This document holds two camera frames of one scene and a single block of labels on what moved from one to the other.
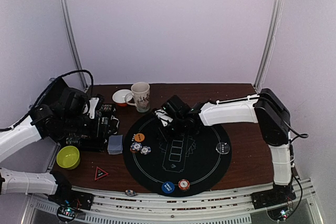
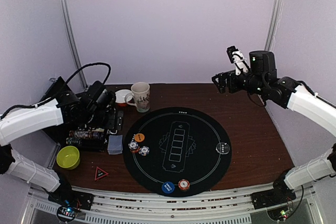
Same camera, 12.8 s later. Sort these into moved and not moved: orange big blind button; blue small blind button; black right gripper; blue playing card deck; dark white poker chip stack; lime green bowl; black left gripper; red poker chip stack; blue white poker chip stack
Moved: blue white poker chip stack; black right gripper; black left gripper
Not moved: orange big blind button; lime green bowl; blue small blind button; dark white poker chip stack; blue playing card deck; red poker chip stack
